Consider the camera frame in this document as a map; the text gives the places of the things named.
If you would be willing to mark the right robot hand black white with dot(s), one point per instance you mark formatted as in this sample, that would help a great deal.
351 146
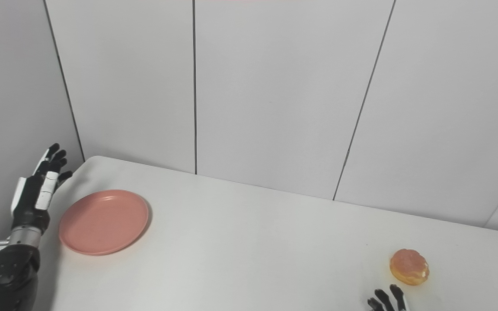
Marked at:
387 300

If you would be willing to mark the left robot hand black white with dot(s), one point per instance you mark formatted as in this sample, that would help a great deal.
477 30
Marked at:
37 194

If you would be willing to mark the cream puff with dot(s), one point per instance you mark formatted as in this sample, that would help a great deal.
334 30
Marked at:
409 266

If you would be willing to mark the pink plate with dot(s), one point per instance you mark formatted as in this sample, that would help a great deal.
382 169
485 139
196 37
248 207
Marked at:
103 222

